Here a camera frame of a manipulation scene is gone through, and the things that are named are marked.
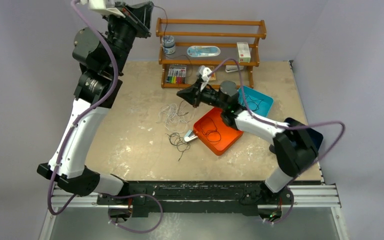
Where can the dark blue tray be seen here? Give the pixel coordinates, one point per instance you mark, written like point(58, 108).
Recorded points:
point(315, 136)

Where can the orange snack packet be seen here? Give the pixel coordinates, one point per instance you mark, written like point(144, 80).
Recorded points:
point(213, 76)

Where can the marker pen pack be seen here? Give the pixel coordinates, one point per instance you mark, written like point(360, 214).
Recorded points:
point(177, 74)

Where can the light blue tray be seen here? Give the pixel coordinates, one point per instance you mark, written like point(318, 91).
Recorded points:
point(258, 102)

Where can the white red small box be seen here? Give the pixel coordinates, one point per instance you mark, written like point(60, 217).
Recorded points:
point(243, 52)

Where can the blue oval blister pack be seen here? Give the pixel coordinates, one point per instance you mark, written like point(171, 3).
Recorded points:
point(201, 51)

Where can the orange tray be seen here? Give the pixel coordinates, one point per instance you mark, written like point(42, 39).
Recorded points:
point(213, 132)

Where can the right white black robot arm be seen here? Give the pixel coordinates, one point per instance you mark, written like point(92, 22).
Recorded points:
point(290, 162)

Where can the white blue jar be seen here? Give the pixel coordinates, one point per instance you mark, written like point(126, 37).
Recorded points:
point(168, 44)

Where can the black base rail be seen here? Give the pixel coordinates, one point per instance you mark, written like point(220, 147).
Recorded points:
point(213, 197)

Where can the wooden shelf rack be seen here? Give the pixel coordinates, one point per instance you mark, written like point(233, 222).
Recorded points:
point(186, 44)

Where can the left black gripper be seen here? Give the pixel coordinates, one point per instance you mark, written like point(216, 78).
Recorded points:
point(139, 14)

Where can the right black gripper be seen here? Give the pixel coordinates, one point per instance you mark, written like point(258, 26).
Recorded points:
point(192, 95)

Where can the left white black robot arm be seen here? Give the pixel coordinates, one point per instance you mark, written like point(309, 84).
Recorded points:
point(101, 57)

